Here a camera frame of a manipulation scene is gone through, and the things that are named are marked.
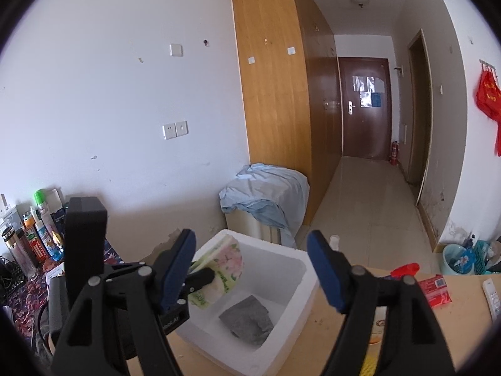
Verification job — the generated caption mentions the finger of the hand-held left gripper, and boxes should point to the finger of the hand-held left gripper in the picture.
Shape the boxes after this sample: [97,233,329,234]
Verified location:
[182,267,216,294]

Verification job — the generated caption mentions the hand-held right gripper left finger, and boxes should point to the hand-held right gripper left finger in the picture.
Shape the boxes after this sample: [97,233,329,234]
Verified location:
[49,228,197,376]

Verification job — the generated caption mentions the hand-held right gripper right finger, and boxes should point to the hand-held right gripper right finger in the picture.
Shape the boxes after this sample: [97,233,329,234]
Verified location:
[306,230,458,376]

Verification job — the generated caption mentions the white foam box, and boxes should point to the white foam box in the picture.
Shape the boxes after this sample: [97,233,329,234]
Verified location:
[175,228,321,375]

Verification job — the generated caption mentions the floral tissue pack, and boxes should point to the floral tissue pack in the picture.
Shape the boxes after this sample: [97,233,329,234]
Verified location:
[188,236,245,310]

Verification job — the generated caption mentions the row of bottles and cans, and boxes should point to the row of bottles and cans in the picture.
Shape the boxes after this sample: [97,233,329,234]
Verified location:
[0,188,67,280]

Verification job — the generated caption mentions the white foam lid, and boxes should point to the white foam lid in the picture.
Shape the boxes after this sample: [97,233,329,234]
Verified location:
[102,204,220,263]

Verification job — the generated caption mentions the grey rock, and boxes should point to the grey rock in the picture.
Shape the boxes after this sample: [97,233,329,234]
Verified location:
[218,297,275,347]

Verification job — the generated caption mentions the white cabinet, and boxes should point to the white cabinet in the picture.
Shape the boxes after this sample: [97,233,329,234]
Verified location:
[225,207,282,245]

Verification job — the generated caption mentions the white lotion pump bottle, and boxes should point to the white lotion pump bottle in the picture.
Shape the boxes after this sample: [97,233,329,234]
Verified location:
[362,264,421,374]

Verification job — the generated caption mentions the printed cloth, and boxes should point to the printed cloth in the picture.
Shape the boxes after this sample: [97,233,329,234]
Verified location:
[8,239,126,339]

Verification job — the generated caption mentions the light blue cloth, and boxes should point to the light blue cloth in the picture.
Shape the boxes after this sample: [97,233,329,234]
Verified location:
[218,163,310,248]

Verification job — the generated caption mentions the red packet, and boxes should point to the red packet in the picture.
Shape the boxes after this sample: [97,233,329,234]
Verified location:
[417,275,452,309]

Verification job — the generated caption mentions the brown door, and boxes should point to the brown door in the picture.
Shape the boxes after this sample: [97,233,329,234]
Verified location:
[338,57,393,161]

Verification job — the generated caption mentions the blue plastic basket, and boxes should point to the blue plastic basket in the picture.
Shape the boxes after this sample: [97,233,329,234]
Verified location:
[467,241,490,275]

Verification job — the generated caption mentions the white remote control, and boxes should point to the white remote control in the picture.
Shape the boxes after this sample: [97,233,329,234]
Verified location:
[482,278,501,320]

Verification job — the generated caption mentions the wooden wardrobe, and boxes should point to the wooden wardrobe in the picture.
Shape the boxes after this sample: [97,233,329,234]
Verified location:
[230,0,341,226]

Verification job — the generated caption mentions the paper notices on door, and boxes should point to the paper notices on door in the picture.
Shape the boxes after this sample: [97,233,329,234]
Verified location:
[352,75,384,108]

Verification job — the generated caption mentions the red hanging cloth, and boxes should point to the red hanging cloth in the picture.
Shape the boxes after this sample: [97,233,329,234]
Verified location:
[476,71,501,156]

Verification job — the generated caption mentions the white double wall socket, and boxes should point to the white double wall socket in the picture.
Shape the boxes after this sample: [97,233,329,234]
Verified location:
[163,121,189,140]

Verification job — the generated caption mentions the wooden door frame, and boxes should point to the wooden door frame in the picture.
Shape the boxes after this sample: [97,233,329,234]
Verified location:
[405,29,433,186]

